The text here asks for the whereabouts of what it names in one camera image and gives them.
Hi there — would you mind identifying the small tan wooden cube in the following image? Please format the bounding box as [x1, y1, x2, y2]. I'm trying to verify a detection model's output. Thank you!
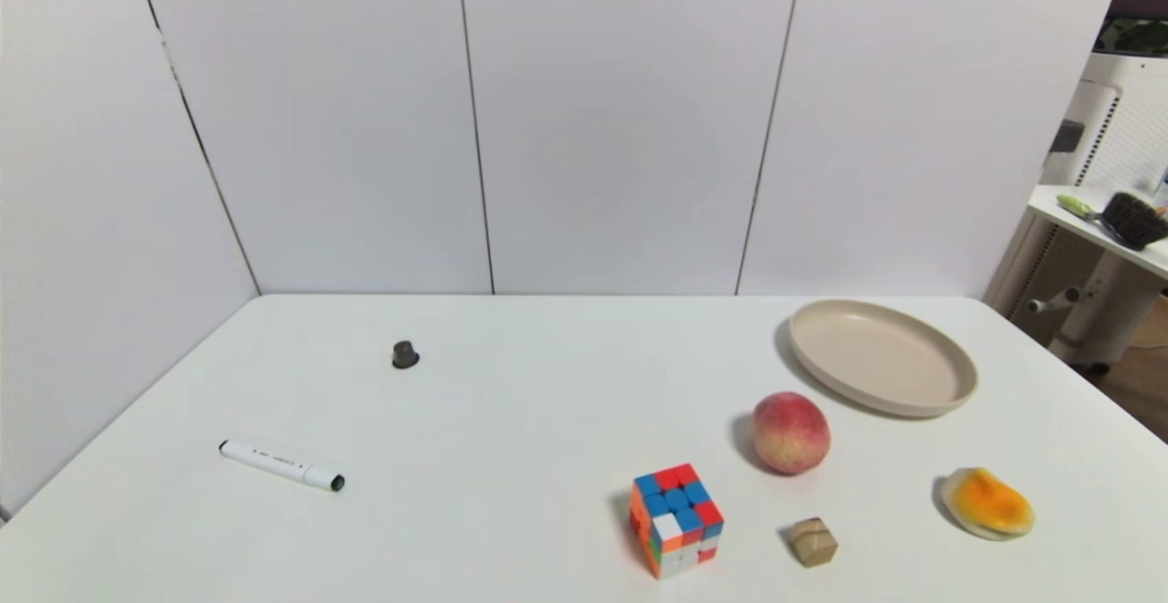
[789, 517, 840, 568]

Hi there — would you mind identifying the beige round plate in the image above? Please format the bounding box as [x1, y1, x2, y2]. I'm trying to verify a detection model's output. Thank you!
[788, 299, 979, 419]

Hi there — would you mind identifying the red yellow peach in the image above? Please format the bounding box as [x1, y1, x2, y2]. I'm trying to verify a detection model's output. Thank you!
[752, 391, 832, 476]

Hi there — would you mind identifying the multicoloured puzzle cube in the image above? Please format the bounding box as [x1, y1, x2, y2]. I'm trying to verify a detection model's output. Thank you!
[629, 463, 726, 580]

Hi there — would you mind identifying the white marker pen black cap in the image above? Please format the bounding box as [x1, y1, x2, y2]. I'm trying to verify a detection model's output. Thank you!
[218, 440, 347, 494]

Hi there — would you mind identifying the orange yellow bread piece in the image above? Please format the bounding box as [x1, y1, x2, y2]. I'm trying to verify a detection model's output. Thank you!
[941, 467, 1037, 542]

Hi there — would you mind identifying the black bristle brush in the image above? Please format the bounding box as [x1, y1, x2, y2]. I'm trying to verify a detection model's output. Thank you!
[1100, 192, 1168, 252]

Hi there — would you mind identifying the white perforated panel stand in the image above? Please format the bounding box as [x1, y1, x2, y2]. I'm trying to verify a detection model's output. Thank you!
[985, 51, 1168, 321]

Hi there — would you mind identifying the dark screen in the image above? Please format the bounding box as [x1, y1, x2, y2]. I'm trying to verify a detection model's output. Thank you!
[1093, 0, 1168, 58]

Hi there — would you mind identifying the white table crank handle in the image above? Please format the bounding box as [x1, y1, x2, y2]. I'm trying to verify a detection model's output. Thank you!
[1028, 287, 1083, 315]

